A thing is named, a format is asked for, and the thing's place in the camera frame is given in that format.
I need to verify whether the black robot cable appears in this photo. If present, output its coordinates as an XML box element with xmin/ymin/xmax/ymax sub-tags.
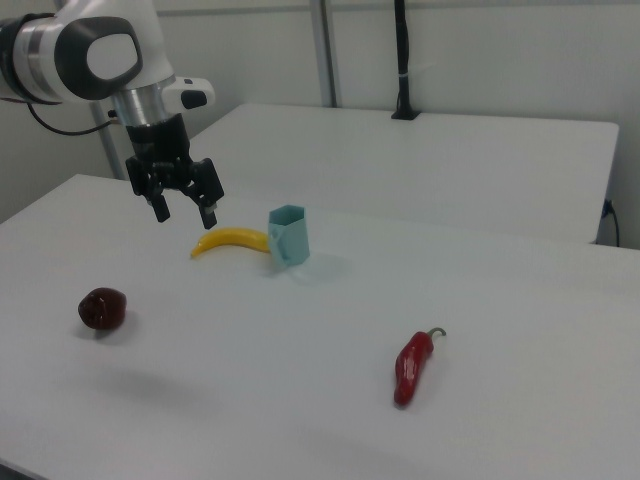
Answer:
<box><xmin>23</xmin><ymin>100</ymin><xmax>120</xmax><ymax>137</ymax></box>

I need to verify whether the red chili pepper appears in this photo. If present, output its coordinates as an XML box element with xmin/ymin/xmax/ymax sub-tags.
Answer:
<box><xmin>392</xmin><ymin>327</ymin><xmax>448</xmax><ymax>407</ymax></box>

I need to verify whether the grey slanted frame post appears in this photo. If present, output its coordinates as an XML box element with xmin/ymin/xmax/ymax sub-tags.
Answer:
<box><xmin>88</xmin><ymin>99</ymin><xmax>127</xmax><ymax>181</ymax></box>

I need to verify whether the dark red apple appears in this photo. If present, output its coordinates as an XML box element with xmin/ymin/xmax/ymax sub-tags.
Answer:
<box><xmin>77</xmin><ymin>287</ymin><xmax>128</xmax><ymax>331</ymax></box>

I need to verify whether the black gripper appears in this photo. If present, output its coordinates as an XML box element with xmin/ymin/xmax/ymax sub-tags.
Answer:
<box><xmin>123</xmin><ymin>113</ymin><xmax>225</xmax><ymax>231</ymax></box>

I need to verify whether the grey vertical frame post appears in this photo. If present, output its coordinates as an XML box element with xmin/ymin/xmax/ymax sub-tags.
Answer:
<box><xmin>308</xmin><ymin>0</ymin><xmax>343</xmax><ymax>108</ymax></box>

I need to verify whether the black pole with base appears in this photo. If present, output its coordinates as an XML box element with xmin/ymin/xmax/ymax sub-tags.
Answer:
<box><xmin>390</xmin><ymin>0</ymin><xmax>421</xmax><ymax>122</ymax></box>

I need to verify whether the teal hexagonal mug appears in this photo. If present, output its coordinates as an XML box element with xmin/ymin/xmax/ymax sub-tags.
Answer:
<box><xmin>267</xmin><ymin>203</ymin><xmax>312</xmax><ymax>266</ymax></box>

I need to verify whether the white side table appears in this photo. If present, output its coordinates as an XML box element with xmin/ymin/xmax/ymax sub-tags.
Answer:
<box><xmin>185</xmin><ymin>102</ymin><xmax>622</xmax><ymax>246</ymax></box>

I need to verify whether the yellow banana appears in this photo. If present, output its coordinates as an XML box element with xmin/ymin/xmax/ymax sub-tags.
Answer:
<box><xmin>189</xmin><ymin>227</ymin><xmax>274</xmax><ymax>260</ymax></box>

